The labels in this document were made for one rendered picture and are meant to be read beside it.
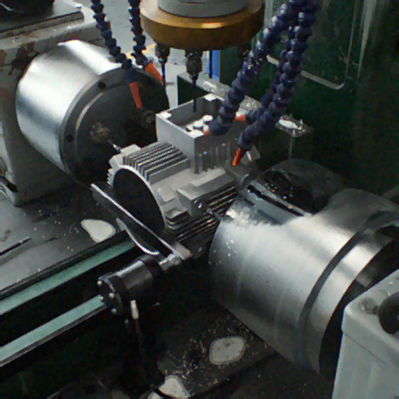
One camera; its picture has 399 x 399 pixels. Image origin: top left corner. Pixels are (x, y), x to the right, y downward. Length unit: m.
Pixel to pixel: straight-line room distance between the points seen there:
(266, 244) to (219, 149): 0.27
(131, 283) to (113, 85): 0.42
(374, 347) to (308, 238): 0.17
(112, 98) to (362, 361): 0.67
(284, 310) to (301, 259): 0.07
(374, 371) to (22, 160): 0.93
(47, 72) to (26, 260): 0.37
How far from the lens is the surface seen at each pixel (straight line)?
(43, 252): 1.30
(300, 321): 0.76
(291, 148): 0.97
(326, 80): 1.07
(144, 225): 0.96
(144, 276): 0.86
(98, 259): 1.08
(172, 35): 0.88
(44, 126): 1.17
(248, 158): 1.03
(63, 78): 1.16
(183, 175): 0.98
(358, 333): 0.66
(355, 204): 0.79
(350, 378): 0.72
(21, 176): 1.41
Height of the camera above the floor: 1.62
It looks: 36 degrees down
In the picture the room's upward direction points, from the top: 1 degrees counter-clockwise
